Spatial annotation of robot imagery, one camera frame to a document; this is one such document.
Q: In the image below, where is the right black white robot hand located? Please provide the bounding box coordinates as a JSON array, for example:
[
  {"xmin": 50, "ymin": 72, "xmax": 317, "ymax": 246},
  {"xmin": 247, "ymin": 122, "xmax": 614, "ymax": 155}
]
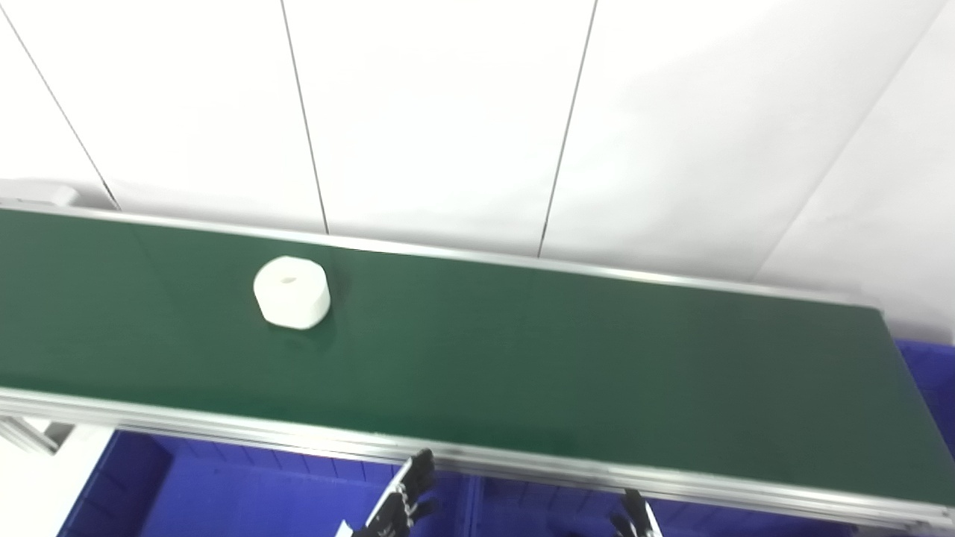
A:
[{"xmin": 610, "ymin": 489, "xmax": 663, "ymax": 537}]

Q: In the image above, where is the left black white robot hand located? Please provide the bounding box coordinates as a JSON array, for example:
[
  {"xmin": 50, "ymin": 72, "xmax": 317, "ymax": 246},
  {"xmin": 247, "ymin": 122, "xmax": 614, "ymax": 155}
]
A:
[{"xmin": 337, "ymin": 447, "xmax": 439, "ymax": 537}]

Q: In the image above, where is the white cylindrical plastic part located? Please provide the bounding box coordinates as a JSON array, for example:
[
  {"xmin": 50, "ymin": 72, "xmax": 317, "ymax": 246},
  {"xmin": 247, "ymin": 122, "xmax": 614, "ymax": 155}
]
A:
[{"xmin": 252, "ymin": 255, "xmax": 332, "ymax": 331}]

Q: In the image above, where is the blue plastic bin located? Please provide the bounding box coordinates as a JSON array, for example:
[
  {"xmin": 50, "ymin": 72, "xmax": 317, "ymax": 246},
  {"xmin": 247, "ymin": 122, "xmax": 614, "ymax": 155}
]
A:
[
  {"xmin": 56, "ymin": 429, "xmax": 472, "ymax": 537},
  {"xmin": 469, "ymin": 477, "xmax": 859, "ymax": 537},
  {"xmin": 892, "ymin": 339, "xmax": 955, "ymax": 426}
]

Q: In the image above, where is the green conveyor belt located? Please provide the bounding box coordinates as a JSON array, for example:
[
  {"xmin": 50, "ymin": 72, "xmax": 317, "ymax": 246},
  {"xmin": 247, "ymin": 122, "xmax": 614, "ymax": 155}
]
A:
[
  {"xmin": 0, "ymin": 200, "xmax": 955, "ymax": 533},
  {"xmin": 0, "ymin": 209, "xmax": 955, "ymax": 508}
]

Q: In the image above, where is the aluminium conveyor support leg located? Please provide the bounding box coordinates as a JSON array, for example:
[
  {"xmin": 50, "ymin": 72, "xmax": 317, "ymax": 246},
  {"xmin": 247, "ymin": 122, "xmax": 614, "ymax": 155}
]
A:
[{"xmin": 0, "ymin": 415, "xmax": 77, "ymax": 456}]

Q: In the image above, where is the grey conveyor end cap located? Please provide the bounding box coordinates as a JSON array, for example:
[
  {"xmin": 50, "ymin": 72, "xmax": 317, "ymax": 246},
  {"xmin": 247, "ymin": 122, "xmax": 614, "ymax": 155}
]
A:
[{"xmin": 0, "ymin": 179, "xmax": 81, "ymax": 211}]

